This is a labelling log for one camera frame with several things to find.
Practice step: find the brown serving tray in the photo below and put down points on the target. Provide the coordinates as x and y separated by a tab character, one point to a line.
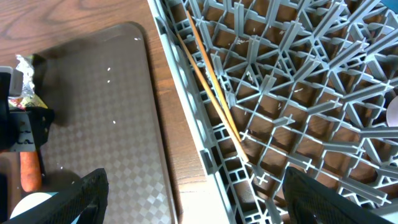
100	89

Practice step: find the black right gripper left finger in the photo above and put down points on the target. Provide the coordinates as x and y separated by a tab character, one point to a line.
84	201

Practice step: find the orange carrot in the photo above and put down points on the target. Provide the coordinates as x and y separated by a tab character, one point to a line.
31	177

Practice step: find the yellow snack wrapper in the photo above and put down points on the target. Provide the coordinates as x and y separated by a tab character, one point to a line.
24	102

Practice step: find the light blue rice bowl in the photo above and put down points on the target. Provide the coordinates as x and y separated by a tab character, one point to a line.
31	202

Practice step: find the grey dishwasher rack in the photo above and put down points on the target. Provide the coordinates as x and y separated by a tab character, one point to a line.
307	83

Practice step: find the pink cup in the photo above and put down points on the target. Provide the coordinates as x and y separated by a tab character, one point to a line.
392	113

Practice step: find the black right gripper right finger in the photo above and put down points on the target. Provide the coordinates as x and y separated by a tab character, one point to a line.
309	201

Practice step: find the aluminium foil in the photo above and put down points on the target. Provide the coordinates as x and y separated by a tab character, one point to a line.
27	69

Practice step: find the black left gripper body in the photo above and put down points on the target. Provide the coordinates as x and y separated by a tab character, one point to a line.
22	130

